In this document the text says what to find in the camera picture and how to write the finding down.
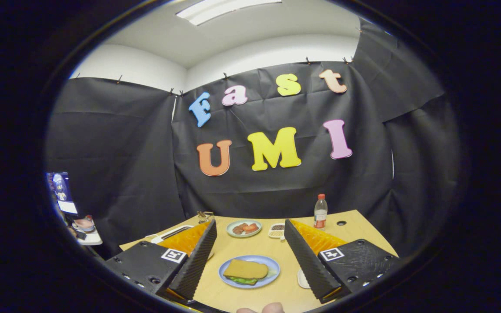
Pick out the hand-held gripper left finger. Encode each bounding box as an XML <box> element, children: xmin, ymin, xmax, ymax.
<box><xmin>104</xmin><ymin>219</ymin><xmax>217</xmax><ymax>304</ymax></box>

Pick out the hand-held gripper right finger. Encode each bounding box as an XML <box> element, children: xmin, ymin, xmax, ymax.
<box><xmin>284</xmin><ymin>219</ymin><xmax>403</xmax><ymax>305</ymax></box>

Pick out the brown toasted bread slice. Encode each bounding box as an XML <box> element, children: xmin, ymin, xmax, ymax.
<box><xmin>223</xmin><ymin>259</ymin><xmax>269</xmax><ymax>280</ymax></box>

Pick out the green lettuce leaf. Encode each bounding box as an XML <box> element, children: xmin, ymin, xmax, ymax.
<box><xmin>226</xmin><ymin>270</ymin><xmax>277</xmax><ymax>286</ymax></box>

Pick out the white oblong dish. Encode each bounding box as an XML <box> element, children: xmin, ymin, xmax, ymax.
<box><xmin>297</xmin><ymin>268</ymin><xmax>312</xmax><ymax>290</ymax></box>

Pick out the white divided condiment dish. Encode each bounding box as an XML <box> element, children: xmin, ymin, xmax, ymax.
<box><xmin>268</xmin><ymin>223</ymin><xmax>287</xmax><ymax>240</ymax></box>

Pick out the white toaster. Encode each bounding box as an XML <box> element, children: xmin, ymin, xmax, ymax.
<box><xmin>145</xmin><ymin>224</ymin><xmax>215</xmax><ymax>260</ymax></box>

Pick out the clear bottle with red cap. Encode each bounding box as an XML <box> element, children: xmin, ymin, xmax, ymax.
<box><xmin>314</xmin><ymin>194</ymin><xmax>328</xmax><ymax>229</ymax></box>

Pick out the blue plate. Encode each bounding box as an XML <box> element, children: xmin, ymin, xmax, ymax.
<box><xmin>218</xmin><ymin>255</ymin><xmax>281</xmax><ymax>289</ymax></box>

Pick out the pale green plate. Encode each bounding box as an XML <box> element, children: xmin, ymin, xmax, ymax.
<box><xmin>226</xmin><ymin>220</ymin><xmax>262</xmax><ymax>238</ymax></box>

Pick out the white side table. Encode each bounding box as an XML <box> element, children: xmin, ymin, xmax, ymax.
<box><xmin>70</xmin><ymin>226</ymin><xmax>103</xmax><ymax>246</ymax></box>

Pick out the pink bowl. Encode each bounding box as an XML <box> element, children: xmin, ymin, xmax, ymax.
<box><xmin>72</xmin><ymin>215</ymin><xmax>96</xmax><ymax>232</ymax></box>

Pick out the black backdrop cloth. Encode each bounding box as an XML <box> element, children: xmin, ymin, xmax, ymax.
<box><xmin>44</xmin><ymin>17</ymin><xmax>462</xmax><ymax>259</ymax></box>

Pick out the computer monitor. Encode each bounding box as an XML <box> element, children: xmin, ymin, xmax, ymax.
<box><xmin>46</xmin><ymin>172</ymin><xmax>79</xmax><ymax>216</ymax></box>

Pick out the ceiling light panel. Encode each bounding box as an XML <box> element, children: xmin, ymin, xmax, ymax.
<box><xmin>176</xmin><ymin>0</ymin><xmax>282</xmax><ymax>26</ymax></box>

